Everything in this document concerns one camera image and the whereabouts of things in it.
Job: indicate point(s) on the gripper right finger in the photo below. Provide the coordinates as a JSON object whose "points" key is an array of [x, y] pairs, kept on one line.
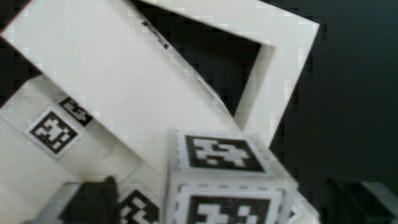
{"points": [[361, 203]]}

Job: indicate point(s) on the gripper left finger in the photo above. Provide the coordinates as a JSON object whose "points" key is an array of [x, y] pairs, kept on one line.
{"points": [[82, 204]]}

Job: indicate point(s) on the white small cube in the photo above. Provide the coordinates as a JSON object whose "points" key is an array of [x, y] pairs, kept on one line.
{"points": [[228, 186]]}

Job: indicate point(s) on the white chair back frame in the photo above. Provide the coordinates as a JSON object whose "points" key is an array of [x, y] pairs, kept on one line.
{"points": [[91, 116]]}

